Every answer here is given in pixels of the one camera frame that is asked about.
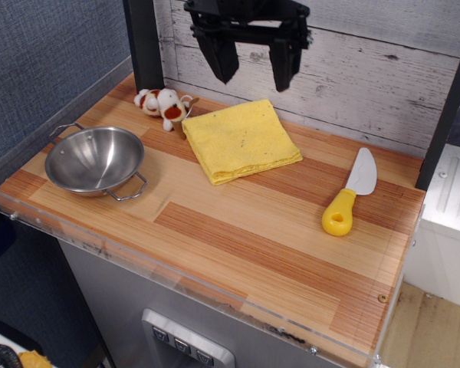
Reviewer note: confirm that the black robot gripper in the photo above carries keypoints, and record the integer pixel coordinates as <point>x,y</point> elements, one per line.
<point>217,25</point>

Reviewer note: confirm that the yellow cloth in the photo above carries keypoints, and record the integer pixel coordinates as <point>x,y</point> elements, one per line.
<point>240,141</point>

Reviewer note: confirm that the white brown plush dog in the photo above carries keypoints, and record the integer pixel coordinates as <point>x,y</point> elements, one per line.
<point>168,105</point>

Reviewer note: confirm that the white appliance at right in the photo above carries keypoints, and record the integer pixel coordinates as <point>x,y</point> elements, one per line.
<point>433,261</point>

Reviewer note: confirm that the grey metal cabinet front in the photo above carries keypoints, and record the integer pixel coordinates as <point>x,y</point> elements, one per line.
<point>118,286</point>

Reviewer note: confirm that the silver dispenser panel with buttons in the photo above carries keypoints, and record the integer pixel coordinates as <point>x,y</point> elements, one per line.
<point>177,346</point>

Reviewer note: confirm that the yellow object bottom left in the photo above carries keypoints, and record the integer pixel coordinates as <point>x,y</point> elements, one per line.
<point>32,359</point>

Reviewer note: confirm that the dark vertical post left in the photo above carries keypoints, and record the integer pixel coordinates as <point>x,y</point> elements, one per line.
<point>144,44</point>

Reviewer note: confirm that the dark vertical post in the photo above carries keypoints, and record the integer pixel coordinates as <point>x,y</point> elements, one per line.
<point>441,134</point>
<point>144,44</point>

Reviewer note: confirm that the toy knife yellow handle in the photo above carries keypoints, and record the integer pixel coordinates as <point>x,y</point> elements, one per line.
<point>337,219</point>

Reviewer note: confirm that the stainless steel bowl with handles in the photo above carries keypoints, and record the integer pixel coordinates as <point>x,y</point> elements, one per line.
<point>94,161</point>

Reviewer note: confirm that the dark vertical post right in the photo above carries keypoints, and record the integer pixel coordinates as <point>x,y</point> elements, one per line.
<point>441,134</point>

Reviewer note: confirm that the clear acrylic guard rail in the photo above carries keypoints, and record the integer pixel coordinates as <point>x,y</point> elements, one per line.
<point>258,238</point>

